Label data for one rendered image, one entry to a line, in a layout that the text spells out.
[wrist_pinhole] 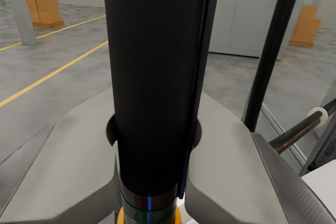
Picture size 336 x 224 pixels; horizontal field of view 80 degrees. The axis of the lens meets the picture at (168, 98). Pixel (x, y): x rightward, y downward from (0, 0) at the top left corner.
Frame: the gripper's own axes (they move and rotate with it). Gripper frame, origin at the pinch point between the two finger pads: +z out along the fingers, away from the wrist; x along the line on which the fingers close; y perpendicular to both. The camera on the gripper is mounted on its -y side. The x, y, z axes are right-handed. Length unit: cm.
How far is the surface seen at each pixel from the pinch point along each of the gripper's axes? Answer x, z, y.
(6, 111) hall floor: -210, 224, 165
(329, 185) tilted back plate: 40, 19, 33
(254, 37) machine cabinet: 236, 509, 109
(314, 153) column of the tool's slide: 55, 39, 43
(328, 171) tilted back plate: 41, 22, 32
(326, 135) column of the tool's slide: 55, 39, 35
